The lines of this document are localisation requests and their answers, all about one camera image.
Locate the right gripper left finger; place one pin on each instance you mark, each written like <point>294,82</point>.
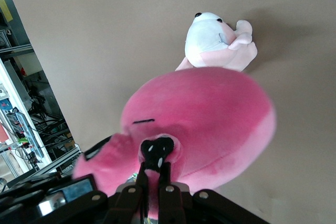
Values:
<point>126,205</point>

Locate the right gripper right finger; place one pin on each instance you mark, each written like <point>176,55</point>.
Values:
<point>170,205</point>

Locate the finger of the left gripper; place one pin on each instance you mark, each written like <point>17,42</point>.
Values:
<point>97,149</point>

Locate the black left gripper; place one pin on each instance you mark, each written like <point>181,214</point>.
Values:
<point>21,203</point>

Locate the pink flamingo plush toy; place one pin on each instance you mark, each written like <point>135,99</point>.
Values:
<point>197,108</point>

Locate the aluminium profile beam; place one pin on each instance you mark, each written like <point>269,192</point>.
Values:
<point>52,162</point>

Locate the white rack panel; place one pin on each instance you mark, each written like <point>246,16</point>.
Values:
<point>15,98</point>

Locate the light pink dog plush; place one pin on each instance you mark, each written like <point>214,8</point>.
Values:
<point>207,37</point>

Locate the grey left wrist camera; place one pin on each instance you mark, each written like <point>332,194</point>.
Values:
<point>78,190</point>

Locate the dark metal shelf frame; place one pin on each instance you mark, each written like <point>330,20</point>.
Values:
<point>13,43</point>

